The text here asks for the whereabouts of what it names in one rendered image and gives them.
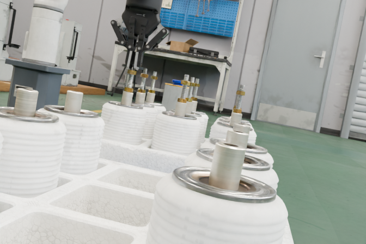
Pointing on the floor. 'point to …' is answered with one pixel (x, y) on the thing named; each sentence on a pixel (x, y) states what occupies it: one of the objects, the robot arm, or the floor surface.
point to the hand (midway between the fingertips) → (134, 60)
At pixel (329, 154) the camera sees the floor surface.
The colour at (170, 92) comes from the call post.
